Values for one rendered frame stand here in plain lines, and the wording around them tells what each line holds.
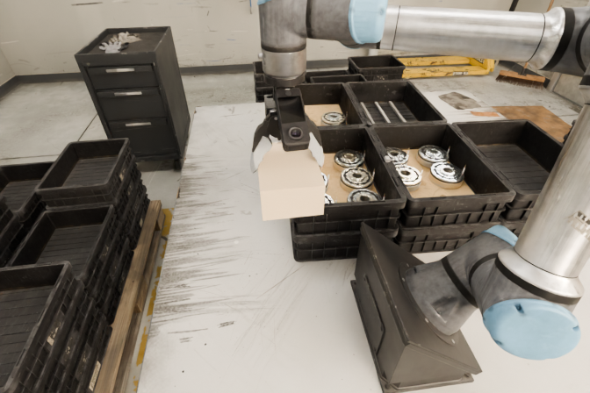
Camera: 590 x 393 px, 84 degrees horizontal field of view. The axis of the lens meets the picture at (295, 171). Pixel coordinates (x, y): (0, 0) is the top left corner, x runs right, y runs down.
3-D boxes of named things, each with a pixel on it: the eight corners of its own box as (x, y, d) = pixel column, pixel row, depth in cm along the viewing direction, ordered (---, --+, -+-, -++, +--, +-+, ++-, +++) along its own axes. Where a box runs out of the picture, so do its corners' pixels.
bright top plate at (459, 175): (469, 182, 103) (470, 180, 103) (438, 183, 102) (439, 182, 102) (454, 162, 111) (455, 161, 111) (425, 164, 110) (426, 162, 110)
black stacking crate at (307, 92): (363, 153, 124) (367, 126, 117) (284, 157, 122) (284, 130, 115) (341, 106, 155) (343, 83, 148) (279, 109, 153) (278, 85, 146)
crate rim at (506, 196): (515, 202, 88) (519, 195, 87) (407, 209, 86) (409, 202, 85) (448, 127, 120) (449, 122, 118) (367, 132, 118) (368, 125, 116)
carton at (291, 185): (323, 214, 65) (325, 185, 60) (262, 220, 63) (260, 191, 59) (308, 167, 77) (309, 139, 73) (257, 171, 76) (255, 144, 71)
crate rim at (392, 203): (406, 209, 86) (409, 202, 85) (293, 216, 84) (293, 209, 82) (367, 132, 118) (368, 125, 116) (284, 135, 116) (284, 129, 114)
